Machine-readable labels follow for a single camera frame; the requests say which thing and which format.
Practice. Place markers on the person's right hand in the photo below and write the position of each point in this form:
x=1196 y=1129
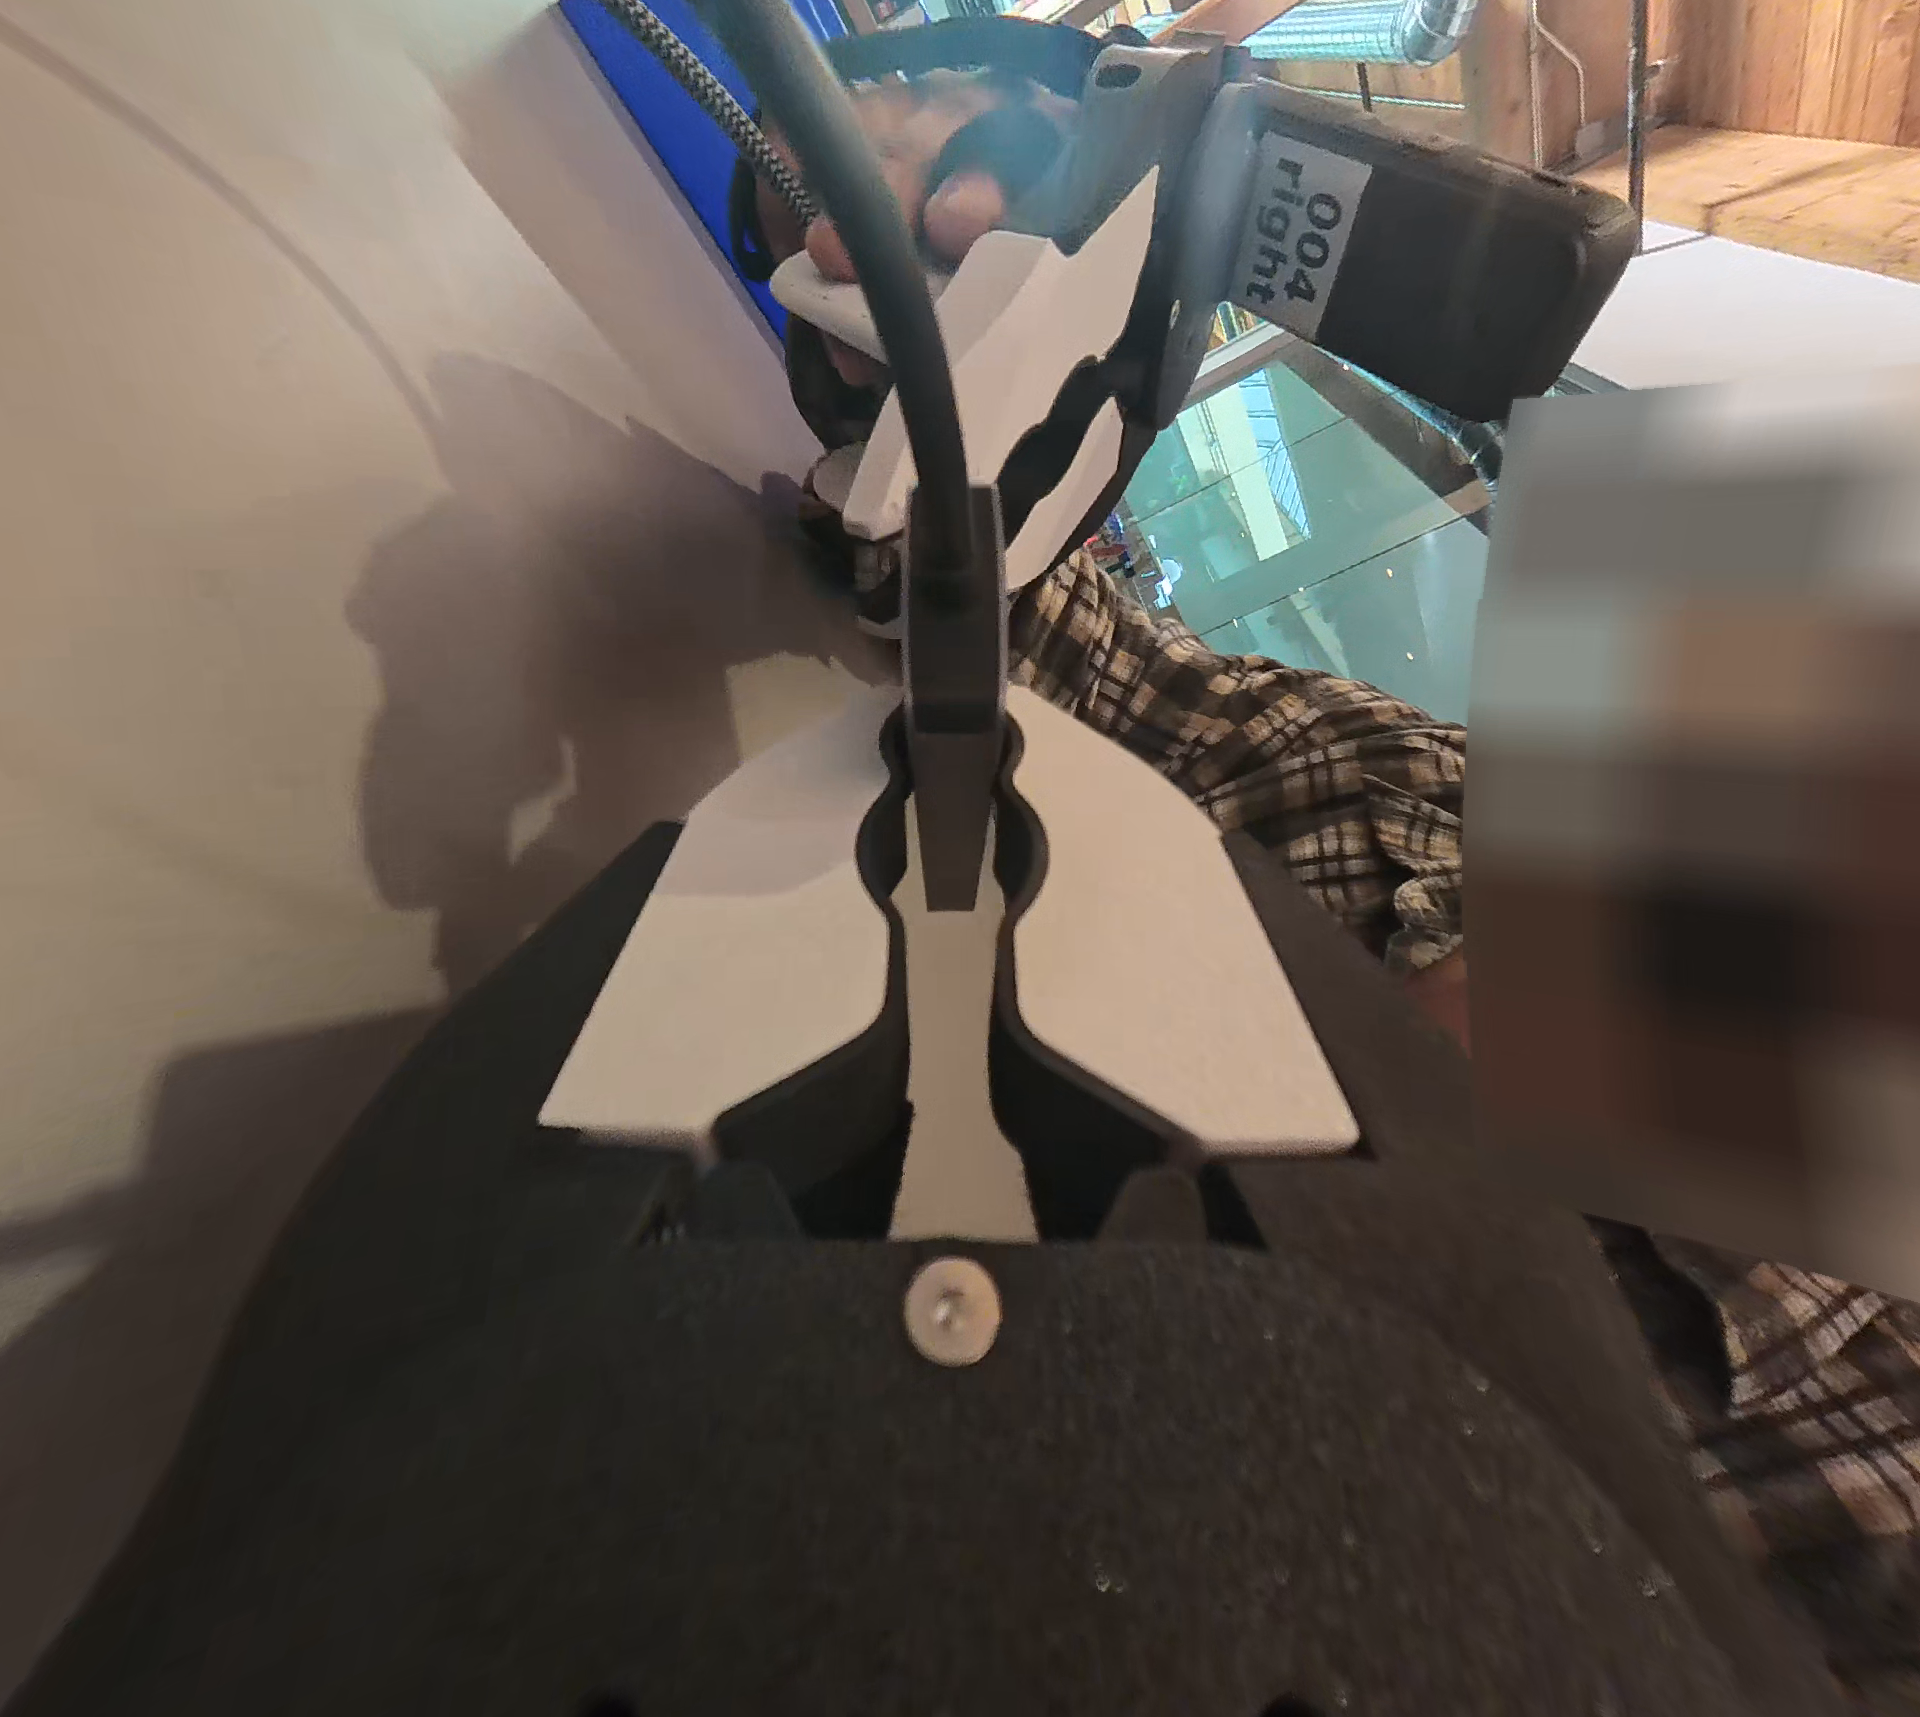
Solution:
x=969 y=202

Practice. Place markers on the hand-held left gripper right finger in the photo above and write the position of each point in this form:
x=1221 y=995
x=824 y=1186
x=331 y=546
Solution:
x=1170 y=983

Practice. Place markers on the person's right forearm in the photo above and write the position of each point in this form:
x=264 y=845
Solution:
x=1274 y=726

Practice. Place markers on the person's plaid shirt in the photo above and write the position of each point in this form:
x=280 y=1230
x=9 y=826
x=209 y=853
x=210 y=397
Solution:
x=1785 y=1417

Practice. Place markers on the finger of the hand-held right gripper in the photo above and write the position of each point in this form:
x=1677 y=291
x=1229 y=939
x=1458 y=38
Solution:
x=1094 y=473
x=1035 y=307

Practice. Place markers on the blue plastic bin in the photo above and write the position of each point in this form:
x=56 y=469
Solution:
x=661 y=67

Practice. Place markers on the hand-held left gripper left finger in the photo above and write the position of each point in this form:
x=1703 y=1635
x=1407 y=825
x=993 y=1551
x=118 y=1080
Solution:
x=721 y=967

